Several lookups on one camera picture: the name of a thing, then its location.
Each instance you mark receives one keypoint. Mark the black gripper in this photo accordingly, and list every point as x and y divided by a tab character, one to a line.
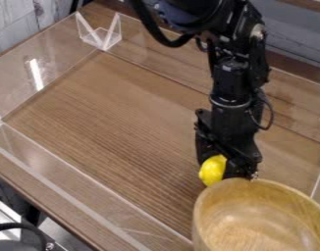
225	133

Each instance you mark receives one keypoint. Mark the yellow lemon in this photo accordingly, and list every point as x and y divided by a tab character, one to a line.
212	170

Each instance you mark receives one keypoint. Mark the brown wooden bowl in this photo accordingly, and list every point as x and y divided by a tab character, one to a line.
255	215

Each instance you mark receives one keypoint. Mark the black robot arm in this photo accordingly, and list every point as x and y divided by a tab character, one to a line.
239	76

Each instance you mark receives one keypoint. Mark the clear acrylic tray wall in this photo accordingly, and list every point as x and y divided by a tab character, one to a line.
97	133

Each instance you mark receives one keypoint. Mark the clear acrylic corner bracket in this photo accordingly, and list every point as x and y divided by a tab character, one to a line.
102	38

